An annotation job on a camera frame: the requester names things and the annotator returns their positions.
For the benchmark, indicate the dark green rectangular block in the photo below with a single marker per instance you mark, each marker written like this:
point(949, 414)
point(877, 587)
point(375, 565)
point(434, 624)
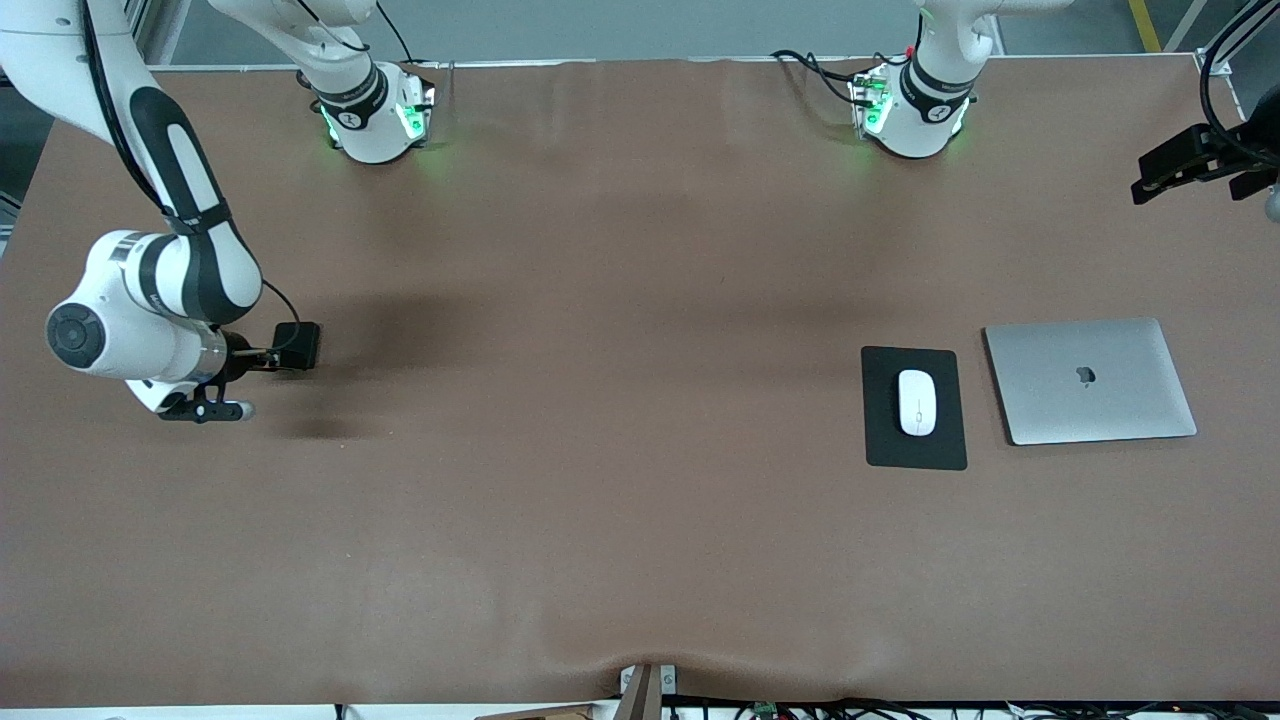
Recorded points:
point(302, 345)

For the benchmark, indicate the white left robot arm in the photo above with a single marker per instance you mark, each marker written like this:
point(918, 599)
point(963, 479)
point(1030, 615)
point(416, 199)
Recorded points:
point(925, 100)

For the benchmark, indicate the black mouse pad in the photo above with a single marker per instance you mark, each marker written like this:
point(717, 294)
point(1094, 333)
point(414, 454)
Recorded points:
point(880, 440)

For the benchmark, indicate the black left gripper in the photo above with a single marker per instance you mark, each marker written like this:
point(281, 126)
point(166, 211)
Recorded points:
point(1216, 154)

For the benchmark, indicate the small metal bracket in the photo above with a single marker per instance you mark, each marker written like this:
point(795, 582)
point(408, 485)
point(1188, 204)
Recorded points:
point(668, 680)

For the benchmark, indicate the silver closed laptop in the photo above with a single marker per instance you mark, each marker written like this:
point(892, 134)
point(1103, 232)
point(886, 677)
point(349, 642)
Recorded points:
point(1090, 385)

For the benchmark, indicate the white computer mouse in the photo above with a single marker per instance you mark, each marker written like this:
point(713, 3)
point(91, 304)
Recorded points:
point(917, 402)

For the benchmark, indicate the brown table cover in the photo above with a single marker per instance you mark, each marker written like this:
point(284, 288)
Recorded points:
point(600, 520)

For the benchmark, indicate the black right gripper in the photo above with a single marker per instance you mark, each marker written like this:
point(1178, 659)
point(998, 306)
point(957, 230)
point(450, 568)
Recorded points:
point(240, 355)

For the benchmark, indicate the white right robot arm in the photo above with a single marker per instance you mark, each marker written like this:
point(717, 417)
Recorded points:
point(190, 270)

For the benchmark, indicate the aluminium frame profile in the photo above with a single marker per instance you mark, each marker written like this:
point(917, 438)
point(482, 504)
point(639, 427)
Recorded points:
point(1225, 50)
point(150, 25)

